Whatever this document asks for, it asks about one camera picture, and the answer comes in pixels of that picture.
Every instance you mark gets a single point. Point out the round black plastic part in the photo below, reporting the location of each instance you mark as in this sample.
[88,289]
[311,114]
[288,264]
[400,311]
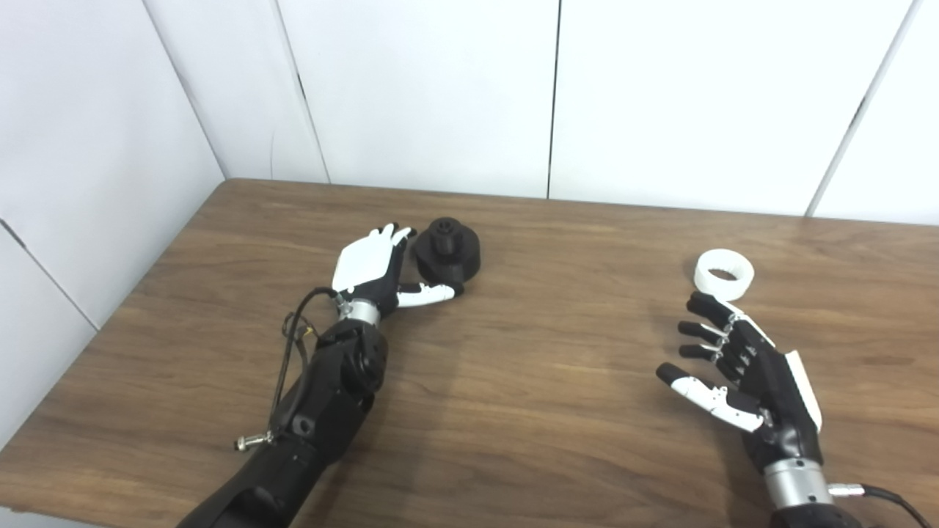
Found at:
[455,257]

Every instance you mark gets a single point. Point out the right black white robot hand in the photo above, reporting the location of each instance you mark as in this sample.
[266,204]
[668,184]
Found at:
[777,396]

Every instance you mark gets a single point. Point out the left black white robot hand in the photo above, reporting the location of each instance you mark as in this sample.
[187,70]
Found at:
[363,264]

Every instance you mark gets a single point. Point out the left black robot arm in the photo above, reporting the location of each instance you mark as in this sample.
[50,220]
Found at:
[323,411]

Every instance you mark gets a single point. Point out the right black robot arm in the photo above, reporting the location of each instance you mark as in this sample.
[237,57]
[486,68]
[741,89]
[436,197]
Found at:
[803,491]

